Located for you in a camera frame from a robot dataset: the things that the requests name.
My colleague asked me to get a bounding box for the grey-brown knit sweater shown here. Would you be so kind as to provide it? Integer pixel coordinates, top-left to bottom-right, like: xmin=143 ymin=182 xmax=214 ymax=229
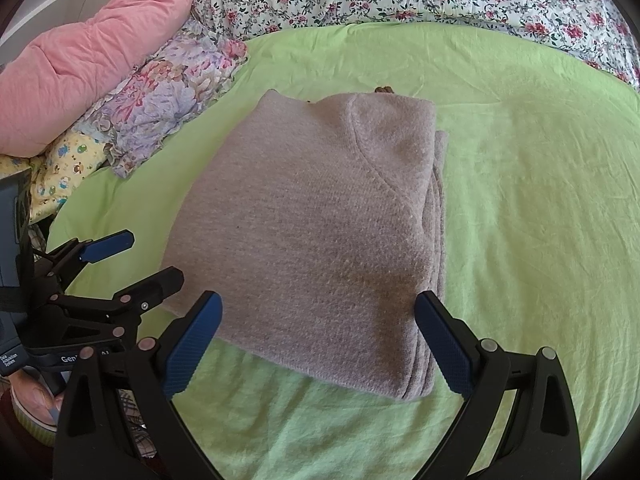
xmin=161 ymin=87 xmax=449 ymax=402

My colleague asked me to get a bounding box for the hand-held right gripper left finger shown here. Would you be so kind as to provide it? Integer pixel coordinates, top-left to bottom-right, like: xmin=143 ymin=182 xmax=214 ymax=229
xmin=52 ymin=291 xmax=223 ymax=480

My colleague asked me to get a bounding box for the plaid cloth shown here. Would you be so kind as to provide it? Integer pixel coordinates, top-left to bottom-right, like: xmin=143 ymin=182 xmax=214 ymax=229
xmin=116 ymin=391 xmax=157 ymax=460

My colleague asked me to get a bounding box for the yellow cartoon-print pillow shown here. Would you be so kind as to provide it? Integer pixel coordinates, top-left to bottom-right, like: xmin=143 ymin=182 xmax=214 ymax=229
xmin=0 ymin=131 xmax=112 ymax=224

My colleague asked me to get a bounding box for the light green bed sheet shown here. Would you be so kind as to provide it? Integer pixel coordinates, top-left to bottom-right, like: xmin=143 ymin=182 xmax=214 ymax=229
xmin=47 ymin=21 xmax=640 ymax=480

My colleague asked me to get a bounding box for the floral crumpled blanket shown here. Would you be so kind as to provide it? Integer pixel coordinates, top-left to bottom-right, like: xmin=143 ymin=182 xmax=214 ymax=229
xmin=75 ymin=19 xmax=249 ymax=179

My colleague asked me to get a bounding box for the pink shoe with white sole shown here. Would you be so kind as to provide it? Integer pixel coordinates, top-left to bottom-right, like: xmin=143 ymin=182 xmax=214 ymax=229
xmin=9 ymin=374 xmax=67 ymax=447

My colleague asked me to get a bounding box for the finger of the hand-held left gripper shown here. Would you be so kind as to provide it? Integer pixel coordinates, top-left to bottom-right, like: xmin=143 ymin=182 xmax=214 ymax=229
xmin=30 ymin=267 xmax=184 ymax=350
xmin=34 ymin=230 xmax=136 ymax=287

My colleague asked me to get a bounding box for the pink quilted blanket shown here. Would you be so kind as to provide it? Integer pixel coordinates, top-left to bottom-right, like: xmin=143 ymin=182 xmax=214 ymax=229
xmin=0 ymin=0 xmax=213 ymax=158

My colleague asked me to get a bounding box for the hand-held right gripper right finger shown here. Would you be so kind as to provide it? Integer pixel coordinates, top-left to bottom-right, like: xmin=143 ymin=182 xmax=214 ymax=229
xmin=414 ymin=291 xmax=583 ymax=480

